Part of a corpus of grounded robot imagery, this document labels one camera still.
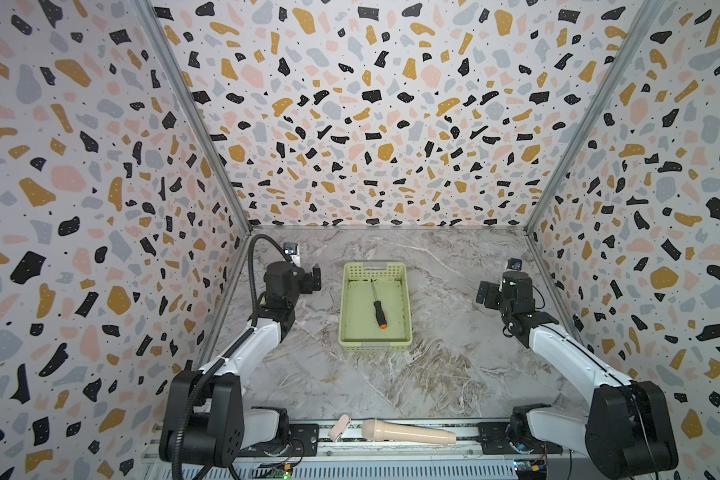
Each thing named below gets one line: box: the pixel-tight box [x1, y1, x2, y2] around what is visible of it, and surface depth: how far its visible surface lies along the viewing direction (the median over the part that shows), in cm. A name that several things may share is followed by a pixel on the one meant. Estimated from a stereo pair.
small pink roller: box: [328, 414, 350, 442], surface depth 76 cm
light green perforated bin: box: [338, 262, 413, 352], surface depth 99 cm
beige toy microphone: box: [362, 419, 457, 446], surface depth 75 cm
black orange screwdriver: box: [370, 278, 388, 330], surface depth 97 cm
